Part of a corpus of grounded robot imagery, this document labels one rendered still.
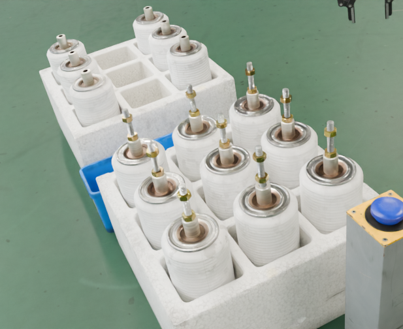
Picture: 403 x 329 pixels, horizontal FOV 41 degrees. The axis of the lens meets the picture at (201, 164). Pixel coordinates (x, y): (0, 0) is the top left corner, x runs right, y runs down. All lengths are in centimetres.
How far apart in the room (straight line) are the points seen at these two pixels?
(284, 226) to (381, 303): 17
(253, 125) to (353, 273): 36
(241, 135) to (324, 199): 25
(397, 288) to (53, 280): 68
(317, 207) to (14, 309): 62
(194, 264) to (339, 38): 120
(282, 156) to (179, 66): 43
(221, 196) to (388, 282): 30
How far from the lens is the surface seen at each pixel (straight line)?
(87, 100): 118
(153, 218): 83
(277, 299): 83
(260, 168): 75
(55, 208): 130
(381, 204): 67
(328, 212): 84
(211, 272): 76
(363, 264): 71
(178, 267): 76
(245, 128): 98
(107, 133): 119
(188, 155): 95
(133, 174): 92
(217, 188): 86
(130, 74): 143
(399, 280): 72
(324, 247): 82
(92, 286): 109
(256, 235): 78
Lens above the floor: 79
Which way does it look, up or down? 37 degrees down
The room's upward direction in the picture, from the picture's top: 11 degrees counter-clockwise
